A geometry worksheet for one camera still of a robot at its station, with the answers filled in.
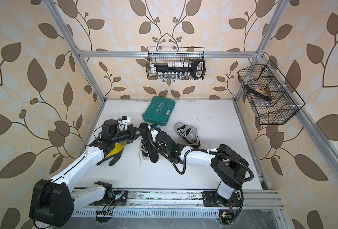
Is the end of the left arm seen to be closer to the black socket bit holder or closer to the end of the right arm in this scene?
the end of the right arm

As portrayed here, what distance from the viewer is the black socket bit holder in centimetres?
84

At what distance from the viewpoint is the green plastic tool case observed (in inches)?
41.1

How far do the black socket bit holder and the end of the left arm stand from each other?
378 millimetres

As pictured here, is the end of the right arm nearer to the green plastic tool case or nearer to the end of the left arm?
the end of the left arm

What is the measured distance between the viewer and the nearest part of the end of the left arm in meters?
0.61

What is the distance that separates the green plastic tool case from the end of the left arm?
261 millimetres

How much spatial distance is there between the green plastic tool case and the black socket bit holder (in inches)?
11.3
